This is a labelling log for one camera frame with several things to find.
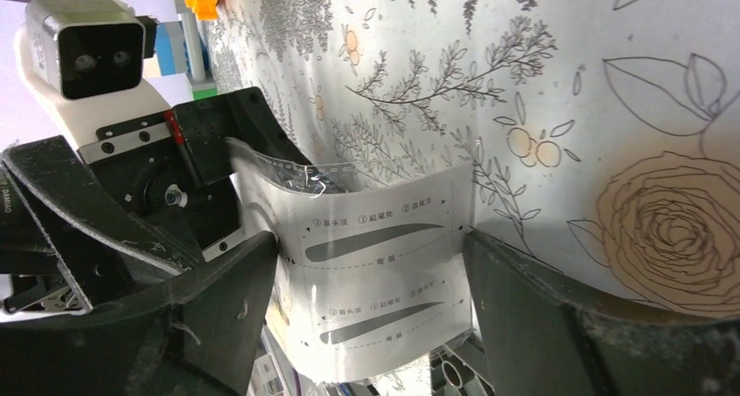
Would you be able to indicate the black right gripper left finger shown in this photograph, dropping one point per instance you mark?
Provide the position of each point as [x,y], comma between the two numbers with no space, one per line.
[194,334]

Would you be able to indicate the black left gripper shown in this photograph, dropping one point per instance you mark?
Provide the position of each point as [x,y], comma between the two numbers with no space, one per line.
[170,168]

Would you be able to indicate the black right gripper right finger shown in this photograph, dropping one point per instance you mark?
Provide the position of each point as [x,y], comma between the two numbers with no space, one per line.
[545,333]

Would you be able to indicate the white eyebrow stencil card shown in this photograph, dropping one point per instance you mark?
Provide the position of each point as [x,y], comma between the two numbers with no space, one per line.
[368,279]

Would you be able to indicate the grey makeup tube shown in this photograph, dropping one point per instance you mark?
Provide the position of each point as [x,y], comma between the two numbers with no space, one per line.
[194,59]

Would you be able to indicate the green toy brick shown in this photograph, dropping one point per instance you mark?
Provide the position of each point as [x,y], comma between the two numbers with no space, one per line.
[205,93]

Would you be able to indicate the blue toy brick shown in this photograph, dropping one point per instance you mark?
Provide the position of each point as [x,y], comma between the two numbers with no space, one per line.
[170,49]

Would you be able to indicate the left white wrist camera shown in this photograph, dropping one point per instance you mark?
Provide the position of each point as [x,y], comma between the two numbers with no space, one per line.
[83,61]

